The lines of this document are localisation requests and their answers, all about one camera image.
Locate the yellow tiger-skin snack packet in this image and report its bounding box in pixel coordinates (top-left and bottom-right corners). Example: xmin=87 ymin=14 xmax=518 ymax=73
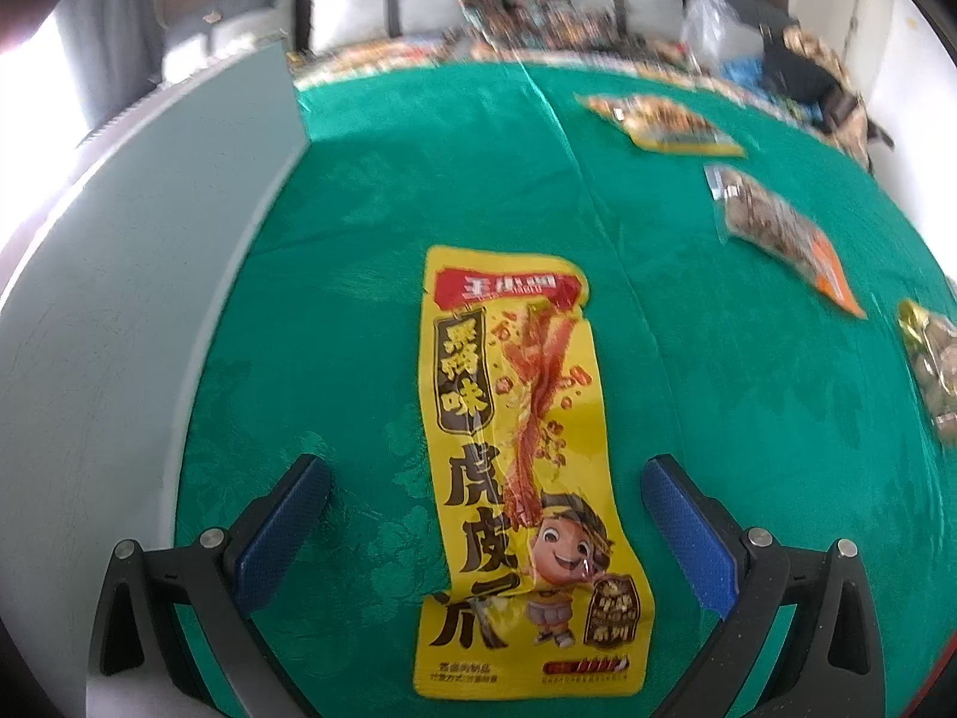
xmin=414 ymin=247 xmax=656 ymax=700

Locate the clear gold-end ball snack packet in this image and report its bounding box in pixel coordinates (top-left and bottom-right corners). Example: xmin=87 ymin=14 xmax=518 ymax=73
xmin=897 ymin=300 xmax=957 ymax=448

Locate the white cardboard box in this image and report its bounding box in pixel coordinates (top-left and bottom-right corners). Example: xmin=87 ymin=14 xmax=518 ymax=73
xmin=2 ymin=44 xmax=307 ymax=716

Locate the green tablecloth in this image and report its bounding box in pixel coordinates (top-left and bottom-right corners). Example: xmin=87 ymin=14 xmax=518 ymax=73
xmin=177 ymin=65 xmax=955 ymax=716

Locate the orange-end nut snack packet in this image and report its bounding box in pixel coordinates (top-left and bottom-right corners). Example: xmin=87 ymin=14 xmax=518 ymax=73
xmin=704 ymin=162 xmax=866 ymax=320

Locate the yellow-edged peanut snack packet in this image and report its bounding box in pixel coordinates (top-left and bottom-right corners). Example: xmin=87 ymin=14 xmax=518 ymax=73
xmin=576 ymin=94 xmax=745 ymax=157

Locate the grey white sofa cushion left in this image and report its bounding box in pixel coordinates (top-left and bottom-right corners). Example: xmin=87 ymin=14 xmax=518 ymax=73
xmin=160 ymin=0 xmax=297 ymax=86

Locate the black bag on sofa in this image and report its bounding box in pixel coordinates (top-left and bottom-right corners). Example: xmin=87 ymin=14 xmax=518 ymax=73
xmin=761 ymin=31 xmax=839 ymax=104

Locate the blue plastic bag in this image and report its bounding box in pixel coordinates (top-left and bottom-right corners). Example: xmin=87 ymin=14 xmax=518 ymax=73
xmin=720 ymin=57 xmax=769 ymax=98

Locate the clear plastic bag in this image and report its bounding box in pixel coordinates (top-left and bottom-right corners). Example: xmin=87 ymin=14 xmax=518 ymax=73
xmin=681 ymin=0 xmax=752 ymax=71

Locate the floral sofa blanket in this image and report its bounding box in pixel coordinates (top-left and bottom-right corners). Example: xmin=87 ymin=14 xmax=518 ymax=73
xmin=294 ymin=0 xmax=881 ymax=167

